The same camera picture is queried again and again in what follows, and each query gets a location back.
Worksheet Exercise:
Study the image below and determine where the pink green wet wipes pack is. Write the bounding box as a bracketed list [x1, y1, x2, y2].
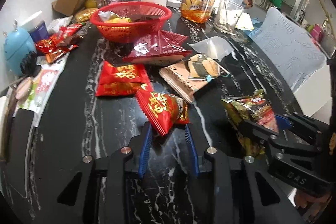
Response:
[17, 53, 69, 115]

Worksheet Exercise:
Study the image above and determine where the yellow snack packet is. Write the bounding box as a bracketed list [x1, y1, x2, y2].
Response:
[105, 17, 131, 24]

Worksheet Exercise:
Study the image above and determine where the blue round humidifier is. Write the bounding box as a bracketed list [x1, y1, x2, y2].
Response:
[3, 20, 37, 76]

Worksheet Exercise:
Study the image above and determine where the dark red triangular snack bag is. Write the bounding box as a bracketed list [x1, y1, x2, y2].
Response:
[122, 30, 193, 67]

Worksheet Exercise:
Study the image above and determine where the white lid supplement jar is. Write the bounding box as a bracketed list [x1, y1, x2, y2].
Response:
[19, 10, 49, 43]

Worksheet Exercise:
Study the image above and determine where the red sauce packets pile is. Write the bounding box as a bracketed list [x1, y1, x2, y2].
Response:
[35, 23, 84, 64]

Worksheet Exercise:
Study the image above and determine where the white desiccant sachet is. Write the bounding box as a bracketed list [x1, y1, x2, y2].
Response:
[47, 16, 73, 35]

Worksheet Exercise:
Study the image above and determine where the green meat snack bag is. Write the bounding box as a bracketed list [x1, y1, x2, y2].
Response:
[221, 89, 279, 157]

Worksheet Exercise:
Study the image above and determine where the beige wafer snack packet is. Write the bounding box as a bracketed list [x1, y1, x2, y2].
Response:
[159, 61, 210, 103]

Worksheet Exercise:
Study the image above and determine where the clear glass cup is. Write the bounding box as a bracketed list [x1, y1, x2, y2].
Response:
[214, 0, 244, 34]

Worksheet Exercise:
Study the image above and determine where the yellow crumb snack bag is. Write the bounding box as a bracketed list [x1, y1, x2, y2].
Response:
[74, 8, 98, 23]

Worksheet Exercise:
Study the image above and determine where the grey leaf pattern cushion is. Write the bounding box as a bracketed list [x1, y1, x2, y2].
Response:
[251, 7, 326, 92]

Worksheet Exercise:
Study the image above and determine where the seaweed cracker clear packet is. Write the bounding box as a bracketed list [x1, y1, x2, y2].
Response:
[185, 53, 230, 82]

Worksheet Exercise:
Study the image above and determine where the clear zip bag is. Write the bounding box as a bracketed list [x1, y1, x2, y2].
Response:
[188, 36, 234, 61]

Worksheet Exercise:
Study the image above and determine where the smiley pattern paper packet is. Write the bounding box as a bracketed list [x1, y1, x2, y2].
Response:
[235, 13, 254, 31]

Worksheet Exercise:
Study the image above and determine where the black smartphone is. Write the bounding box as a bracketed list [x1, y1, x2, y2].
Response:
[7, 109, 35, 162]

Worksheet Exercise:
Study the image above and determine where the red gold snack bag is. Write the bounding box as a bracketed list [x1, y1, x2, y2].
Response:
[135, 90, 189, 136]
[95, 61, 154, 97]

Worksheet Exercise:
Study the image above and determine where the red plastic mesh basket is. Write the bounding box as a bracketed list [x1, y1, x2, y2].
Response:
[90, 1, 172, 43]

